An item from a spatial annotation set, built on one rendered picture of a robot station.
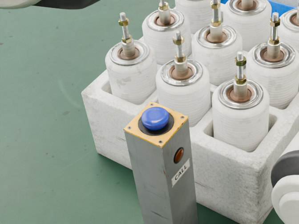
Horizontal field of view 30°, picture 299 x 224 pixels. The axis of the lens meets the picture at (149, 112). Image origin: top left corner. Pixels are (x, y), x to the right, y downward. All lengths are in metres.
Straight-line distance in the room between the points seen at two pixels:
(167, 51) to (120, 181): 0.28
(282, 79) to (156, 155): 0.30
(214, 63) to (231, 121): 0.16
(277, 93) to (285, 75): 0.04
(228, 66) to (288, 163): 0.39
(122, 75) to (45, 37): 0.60
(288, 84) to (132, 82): 0.28
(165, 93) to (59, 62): 0.56
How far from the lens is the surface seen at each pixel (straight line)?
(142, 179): 0.89
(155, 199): 0.91
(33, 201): 1.18
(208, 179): 1.02
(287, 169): 0.71
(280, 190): 0.71
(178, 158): 0.83
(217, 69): 1.06
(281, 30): 1.09
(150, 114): 0.81
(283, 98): 1.04
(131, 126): 0.82
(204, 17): 1.19
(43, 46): 1.56
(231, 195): 1.02
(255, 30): 1.13
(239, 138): 0.95
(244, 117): 0.92
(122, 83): 1.04
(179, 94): 0.96
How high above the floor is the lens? 0.89
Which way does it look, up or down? 44 degrees down
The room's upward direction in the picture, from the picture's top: 9 degrees counter-clockwise
